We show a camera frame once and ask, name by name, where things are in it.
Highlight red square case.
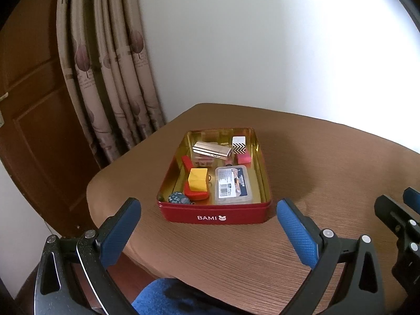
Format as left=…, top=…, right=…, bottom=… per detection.
left=183, top=175, right=212, bottom=201

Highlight clear box pink contents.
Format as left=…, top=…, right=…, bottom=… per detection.
left=193, top=156, right=219, bottom=168

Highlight brown wooden door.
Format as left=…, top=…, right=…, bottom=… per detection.
left=0, top=0, right=102, bottom=237

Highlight blue chair seat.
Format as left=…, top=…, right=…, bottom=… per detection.
left=131, top=278, right=237, bottom=315

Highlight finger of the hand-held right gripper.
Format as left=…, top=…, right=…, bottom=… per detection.
left=403, top=187, right=420, bottom=208
left=375, top=195, right=420, bottom=302

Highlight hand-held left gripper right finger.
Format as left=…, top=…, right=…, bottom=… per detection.
left=276, top=198, right=384, bottom=315

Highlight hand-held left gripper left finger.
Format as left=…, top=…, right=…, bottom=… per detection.
left=34, top=197, right=142, bottom=315

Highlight blue patterned small tin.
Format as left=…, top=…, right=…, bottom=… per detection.
left=168, top=191, right=192, bottom=204

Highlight silver rectangular box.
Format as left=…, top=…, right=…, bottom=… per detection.
left=192, top=141, right=233, bottom=161

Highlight beige leaf print curtain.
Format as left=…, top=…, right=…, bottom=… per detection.
left=57, top=0, right=166, bottom=168

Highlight red rectangular box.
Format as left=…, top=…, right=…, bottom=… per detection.
left=181, top=156, right=195, bottom=178

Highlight white box black chevrons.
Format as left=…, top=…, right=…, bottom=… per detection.
left=232, top=135, right=247, bottom=154

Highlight yellow small box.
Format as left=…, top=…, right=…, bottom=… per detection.
left=188, top=168, right=209, bottom=192

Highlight clear plastic box blue label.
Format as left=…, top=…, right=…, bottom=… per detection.
left=214, top=166, right=255, bottom=204

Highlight red tin box gold inside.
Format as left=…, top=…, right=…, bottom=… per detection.
left=156, top=127, right=272, bottom=225

